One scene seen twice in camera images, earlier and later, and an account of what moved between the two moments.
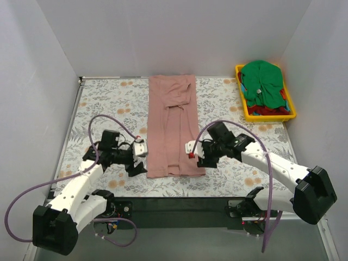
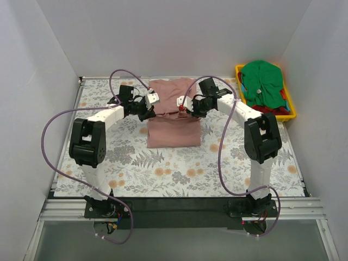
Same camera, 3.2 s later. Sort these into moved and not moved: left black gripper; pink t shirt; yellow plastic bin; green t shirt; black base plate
Moved: left black gripper; pink t shirt
Not moved: green t shirt; black base plate; yellow plastic bin
